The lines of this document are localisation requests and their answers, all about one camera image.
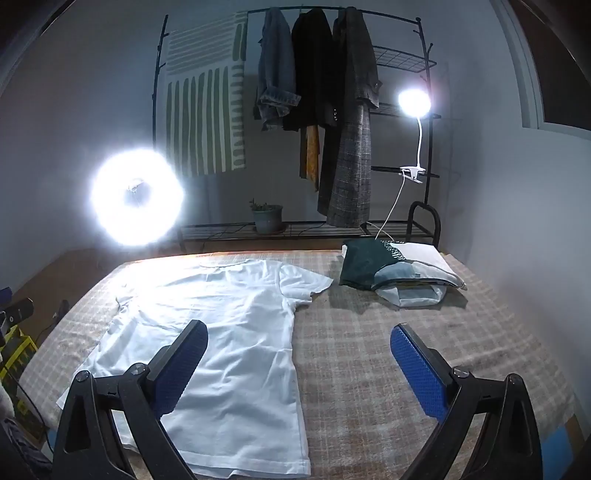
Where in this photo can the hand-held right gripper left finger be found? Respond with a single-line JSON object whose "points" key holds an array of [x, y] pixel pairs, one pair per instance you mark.
{"points": [[178, 374]]}

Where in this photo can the yellow plastic crate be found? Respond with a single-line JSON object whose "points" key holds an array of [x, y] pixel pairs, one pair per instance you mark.
{"points": [[16, 360]]}

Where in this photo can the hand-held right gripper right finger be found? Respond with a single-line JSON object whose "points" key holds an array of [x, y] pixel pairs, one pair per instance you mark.
{"points": [[418, 374]]}

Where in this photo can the black metal clothes rack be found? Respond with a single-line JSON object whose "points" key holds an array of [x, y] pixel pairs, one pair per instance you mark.
{"points": [[406, 53]]}

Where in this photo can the blue denim jacket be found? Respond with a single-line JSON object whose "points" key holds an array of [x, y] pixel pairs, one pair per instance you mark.
{"points": [[277, 78]]}

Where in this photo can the grey plaid coat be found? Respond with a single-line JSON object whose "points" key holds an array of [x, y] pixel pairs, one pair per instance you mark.
{"points": [[353, 152]]}

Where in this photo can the beige plaid blanket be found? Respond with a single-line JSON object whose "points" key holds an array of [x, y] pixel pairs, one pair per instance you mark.
{"points": [[369, 369]]}

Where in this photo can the green striped hanging cloth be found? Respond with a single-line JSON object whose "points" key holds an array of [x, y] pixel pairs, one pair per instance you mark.
{"points": [[203, 115]]}

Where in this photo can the yellow hanging garment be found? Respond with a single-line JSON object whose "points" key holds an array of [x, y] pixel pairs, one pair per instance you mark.
{"points": [[310, 157]]}

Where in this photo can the light blue folded garment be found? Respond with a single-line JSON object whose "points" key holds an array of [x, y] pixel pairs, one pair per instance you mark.
{"points": [[411, 293]]}

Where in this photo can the white t-shirt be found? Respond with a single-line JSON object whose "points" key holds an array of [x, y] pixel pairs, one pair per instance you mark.
{"points": [[249, 323]]}

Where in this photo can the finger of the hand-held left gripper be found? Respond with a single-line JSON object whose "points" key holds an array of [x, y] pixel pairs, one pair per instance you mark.
{"points": [[21, 311]]}

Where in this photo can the dark window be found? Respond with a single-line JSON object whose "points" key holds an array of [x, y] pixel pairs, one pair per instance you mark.
{"points": [[563, 69]]}

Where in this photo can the white folded garment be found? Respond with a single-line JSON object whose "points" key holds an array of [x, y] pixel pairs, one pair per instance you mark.
{"points": [[431, 263]]}

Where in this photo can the black metal tube frame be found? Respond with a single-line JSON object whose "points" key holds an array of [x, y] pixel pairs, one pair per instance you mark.
{"points": [[436, 221]]}

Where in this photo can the black hanging jacket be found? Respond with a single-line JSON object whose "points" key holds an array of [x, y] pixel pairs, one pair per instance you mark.
{"points": [[314, 69]]}

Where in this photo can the dark green folded garment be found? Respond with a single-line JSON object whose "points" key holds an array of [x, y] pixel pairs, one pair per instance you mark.
{"points": [[362, 265]]}

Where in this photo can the white clip lamp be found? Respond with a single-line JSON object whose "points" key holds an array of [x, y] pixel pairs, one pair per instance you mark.
{"points": [[415, 104]]}

